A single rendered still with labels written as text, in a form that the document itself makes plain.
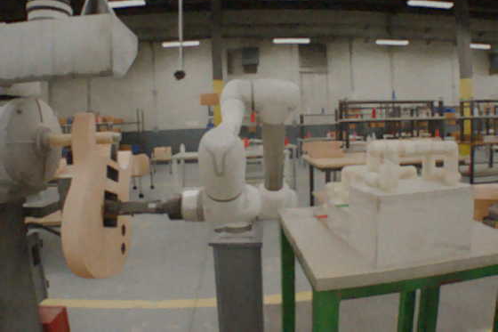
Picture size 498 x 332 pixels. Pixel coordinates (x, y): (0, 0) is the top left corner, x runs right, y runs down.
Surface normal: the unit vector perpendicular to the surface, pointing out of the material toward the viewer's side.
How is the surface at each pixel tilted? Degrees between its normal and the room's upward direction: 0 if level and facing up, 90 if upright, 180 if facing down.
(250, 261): 90
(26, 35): 90
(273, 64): 90
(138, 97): 90
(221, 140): 46
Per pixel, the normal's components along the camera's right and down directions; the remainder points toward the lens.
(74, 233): 0.05, -0.17
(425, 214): 0.10, 0.05
